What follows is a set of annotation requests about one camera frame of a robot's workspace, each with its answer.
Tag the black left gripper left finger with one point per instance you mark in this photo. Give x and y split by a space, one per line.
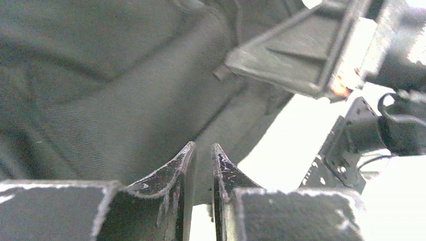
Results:
157 207

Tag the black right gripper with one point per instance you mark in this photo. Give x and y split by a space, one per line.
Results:
394 58

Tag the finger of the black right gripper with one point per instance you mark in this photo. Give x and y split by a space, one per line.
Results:
302 54

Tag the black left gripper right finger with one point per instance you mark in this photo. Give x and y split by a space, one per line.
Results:
243 210

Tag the black student backpack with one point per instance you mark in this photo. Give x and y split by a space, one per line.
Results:
112 90

